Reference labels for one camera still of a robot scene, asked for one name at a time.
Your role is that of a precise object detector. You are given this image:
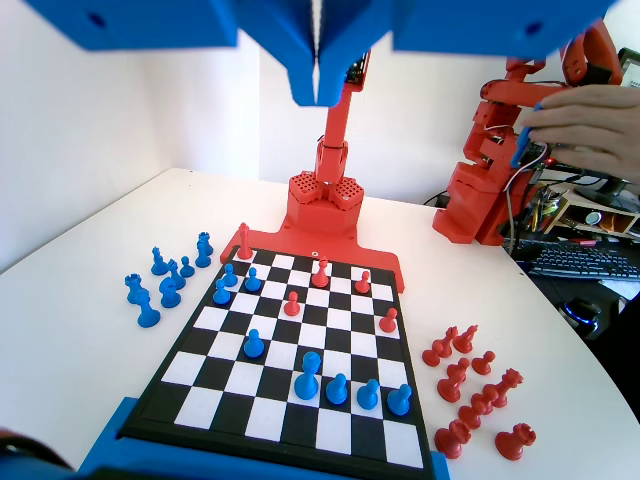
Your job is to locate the red chess piece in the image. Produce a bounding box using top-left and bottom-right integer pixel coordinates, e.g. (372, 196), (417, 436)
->
(422, 327), (459, 367)
(471, 350), (497, 376)

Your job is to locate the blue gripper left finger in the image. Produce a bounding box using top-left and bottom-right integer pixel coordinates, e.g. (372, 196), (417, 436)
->
(234, 0), (318, 108)

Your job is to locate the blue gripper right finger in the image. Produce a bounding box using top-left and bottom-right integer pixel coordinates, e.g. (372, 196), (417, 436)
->
(318, 0), (401, 108)

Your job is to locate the black camera circuit board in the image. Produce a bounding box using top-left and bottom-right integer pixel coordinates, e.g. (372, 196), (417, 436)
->
(344, 48), (374, 85)

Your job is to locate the black white chessboard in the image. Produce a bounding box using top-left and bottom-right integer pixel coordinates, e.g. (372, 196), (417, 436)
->
(122, 244), (436, 474)

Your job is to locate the red pawn front centre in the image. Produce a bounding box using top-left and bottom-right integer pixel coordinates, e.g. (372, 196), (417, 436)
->
(311, 255), (330, 289)

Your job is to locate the blue chess bishop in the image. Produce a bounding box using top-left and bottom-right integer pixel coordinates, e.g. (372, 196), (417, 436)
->
(167, 259), (187, 291)

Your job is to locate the black computer mouse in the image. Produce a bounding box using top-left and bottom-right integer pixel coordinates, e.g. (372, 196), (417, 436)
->
(558, 297), (601, 342)

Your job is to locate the person's hand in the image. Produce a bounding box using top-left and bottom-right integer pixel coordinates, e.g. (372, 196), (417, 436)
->
(519, 82), (640, 182)

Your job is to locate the black computer monitor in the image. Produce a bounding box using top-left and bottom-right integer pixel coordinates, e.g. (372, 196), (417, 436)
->
(617, 47), (640, 91)

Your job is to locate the black monitor stand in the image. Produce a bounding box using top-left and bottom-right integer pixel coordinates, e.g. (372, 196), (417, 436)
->
(572, 177), (634, 206)

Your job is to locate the black computer keyboard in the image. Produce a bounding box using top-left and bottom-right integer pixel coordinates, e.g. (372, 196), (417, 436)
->
(528, 242), (640, 282)

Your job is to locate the wooden desk shelf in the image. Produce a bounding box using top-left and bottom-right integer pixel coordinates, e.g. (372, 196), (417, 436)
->
(542, 180), (640, 240)

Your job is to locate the red chess rook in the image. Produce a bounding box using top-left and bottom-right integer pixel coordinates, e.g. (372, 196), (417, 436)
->
(494, 422), (538, 462)
(434, 418), (472, 460)

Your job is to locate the red chess bishop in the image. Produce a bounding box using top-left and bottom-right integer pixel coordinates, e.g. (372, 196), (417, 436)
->
(453, 324), (479, 355)

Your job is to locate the red chess queen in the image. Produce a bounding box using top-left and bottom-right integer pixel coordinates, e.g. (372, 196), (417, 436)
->
(492, 368), (525, 409)

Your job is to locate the blue chess knight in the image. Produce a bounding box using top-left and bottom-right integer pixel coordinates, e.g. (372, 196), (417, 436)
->
(158, 277), (181, 309)

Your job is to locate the blue leader arm handle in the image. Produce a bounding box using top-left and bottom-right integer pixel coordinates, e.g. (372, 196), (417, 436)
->
(509, 99), (549, 169)

